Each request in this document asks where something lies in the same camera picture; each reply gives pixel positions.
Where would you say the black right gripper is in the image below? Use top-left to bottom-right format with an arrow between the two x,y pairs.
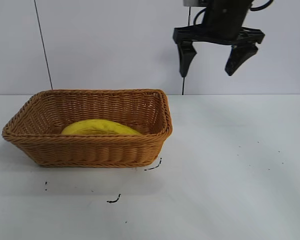
172,0 -> 266,77

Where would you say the yellow banana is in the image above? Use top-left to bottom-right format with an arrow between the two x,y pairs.
60,118 -> 144,137

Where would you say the brown woven wicker basket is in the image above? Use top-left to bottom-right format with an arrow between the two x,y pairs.
1,87 -> 174,169

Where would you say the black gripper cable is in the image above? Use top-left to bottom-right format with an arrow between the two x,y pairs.
193,6 -> 209,26
249,0 -> 276,12

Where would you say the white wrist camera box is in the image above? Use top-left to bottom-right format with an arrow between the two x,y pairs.
183,0 -> 207,7

